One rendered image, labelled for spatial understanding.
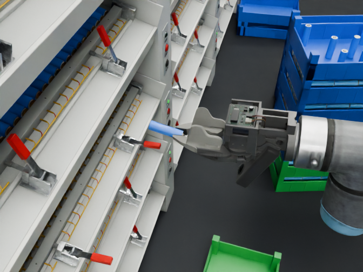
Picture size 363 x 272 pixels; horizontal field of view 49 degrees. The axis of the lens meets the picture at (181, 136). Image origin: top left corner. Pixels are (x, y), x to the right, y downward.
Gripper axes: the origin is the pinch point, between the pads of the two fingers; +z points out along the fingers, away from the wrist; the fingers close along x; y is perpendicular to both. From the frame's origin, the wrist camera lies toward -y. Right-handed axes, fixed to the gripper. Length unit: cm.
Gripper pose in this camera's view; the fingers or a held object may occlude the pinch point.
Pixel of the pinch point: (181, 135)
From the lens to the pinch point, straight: 73.8
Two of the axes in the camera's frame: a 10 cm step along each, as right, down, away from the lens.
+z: -9.7, -1.2, 2.1
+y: -0.6, -7.2, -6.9
